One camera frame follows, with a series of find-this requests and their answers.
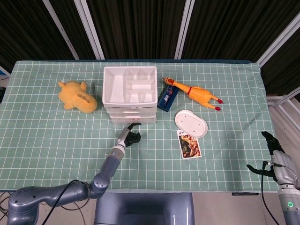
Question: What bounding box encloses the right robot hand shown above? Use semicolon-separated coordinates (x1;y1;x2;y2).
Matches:
246;131;300;188

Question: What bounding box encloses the clear drawer with turtle toy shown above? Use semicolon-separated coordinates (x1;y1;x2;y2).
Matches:
110;117;157;126

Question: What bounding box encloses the dark blue printed box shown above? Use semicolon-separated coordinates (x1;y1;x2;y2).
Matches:
157;84;179;112

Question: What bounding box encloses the white metal side rack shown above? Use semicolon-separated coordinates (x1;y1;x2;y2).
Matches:
266;86;300;107

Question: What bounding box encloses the thin white frame post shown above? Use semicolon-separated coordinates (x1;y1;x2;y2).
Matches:
43;0;79;60

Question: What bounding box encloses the white plastic drawer cabinet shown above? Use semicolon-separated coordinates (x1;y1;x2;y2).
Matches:
102;66;158;127

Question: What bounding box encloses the white oval plastic tray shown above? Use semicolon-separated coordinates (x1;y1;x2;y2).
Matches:
174;109;209;138

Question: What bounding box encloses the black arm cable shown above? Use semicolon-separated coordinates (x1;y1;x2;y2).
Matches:
45;179;83;225
260;160;283;225

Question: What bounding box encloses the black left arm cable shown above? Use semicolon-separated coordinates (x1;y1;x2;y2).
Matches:
45;179;83;225

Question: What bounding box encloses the yellow plush animal toy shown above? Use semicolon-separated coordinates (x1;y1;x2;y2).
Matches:
58;80;98;114

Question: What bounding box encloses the wide white frame post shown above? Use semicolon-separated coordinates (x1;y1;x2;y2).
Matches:
174;0;195;60
257;14;300;68
73;0;105;60

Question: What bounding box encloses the grey blue robot torso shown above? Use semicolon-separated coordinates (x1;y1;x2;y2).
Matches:
93;192;195;225

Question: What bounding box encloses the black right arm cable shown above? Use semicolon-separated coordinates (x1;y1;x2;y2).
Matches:
260;160;283;225

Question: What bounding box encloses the orange rubber chicken toy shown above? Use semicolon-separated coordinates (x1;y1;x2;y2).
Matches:
163;76;224;111

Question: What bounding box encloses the green checked tablecloth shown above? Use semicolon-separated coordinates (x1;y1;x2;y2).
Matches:
0;60;279;194

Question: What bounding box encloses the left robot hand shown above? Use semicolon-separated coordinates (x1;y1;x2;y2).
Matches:
114;122;143;150

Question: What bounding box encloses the black floor cable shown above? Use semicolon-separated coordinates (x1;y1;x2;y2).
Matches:
56;200;86;225

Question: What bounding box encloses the printed picture card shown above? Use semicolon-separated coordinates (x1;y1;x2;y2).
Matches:
176;130;202;159

